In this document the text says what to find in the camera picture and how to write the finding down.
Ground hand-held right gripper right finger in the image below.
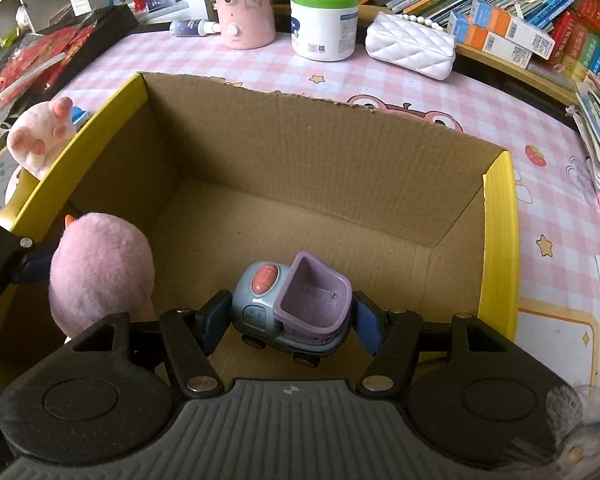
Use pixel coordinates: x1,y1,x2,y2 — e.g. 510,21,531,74
352,292,520,398

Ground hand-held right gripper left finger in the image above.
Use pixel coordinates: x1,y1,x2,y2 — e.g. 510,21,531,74
72,289,232,401

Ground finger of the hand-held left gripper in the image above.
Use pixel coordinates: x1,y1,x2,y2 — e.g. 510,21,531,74
0,214,51,323

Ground grey and purple toy car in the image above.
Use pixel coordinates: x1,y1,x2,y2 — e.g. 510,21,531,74
230,251,356,368

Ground round pink plush toy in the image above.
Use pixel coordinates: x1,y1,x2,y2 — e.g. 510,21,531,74
49,212,156,333

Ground pink paw plush toy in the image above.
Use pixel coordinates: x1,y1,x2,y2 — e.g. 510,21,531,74
6,97,78,181

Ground yellow cardboard box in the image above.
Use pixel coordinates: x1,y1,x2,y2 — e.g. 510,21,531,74
0,71,522,381

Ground white alarm clock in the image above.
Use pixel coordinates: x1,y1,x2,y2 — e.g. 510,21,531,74
0,147,41,216

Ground pile of red packets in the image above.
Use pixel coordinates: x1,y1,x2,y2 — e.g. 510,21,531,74
0,25,98,116

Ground pink checked tablecloth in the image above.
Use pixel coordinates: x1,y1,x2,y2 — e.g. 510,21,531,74
45,25,600,396

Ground black tray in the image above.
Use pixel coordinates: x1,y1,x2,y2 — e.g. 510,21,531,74
0,4,141,111

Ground white quilted handbag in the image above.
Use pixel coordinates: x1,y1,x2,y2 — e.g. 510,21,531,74
365,11,457,81

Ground small blue spray bottle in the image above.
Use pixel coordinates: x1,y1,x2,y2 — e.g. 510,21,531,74
169,18,222,38

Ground white jar with green lid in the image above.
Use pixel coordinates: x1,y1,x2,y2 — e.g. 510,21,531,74
289,0,360,62

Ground white orange and blue carton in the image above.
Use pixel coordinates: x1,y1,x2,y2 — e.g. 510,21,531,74
447,10,536,68
467,0,556,58

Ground pink cartoon cylinder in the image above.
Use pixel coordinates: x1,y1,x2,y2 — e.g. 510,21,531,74
211,0,277,51

